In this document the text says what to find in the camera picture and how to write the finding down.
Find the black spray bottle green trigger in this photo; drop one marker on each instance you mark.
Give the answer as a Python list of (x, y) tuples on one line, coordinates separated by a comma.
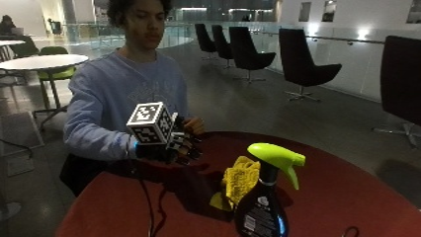
[(263, 210)]

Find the framed wall picture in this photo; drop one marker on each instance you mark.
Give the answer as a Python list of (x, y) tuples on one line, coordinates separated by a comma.
[(330, 11), (415, 11), (305, 11)]

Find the white marker cube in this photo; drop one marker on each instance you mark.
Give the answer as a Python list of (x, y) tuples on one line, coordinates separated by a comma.
[(150, 123)]

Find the dark chair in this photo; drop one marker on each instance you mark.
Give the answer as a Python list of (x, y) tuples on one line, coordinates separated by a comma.
[(25, 46)]

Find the green chair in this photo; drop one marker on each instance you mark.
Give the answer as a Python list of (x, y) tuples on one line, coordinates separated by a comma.
[(55, 74)]

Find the white round table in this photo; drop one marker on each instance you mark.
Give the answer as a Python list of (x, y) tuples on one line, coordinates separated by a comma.
[(42, 62), (9, 42)]

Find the black swivel lounge chair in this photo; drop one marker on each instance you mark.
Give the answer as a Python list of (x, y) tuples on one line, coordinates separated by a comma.
[(222, 41), (301, 62), (402, 75), (246, 49), (205, 38)]

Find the the person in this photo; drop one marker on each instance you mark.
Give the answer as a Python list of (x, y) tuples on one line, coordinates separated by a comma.
[(110, 92)]

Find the yellow cleaning cloth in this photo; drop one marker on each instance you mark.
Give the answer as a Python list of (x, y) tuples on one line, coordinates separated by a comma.
[(239, 182)]

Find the metal handrail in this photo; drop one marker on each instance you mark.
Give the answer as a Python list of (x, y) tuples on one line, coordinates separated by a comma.
[(334, 39)]

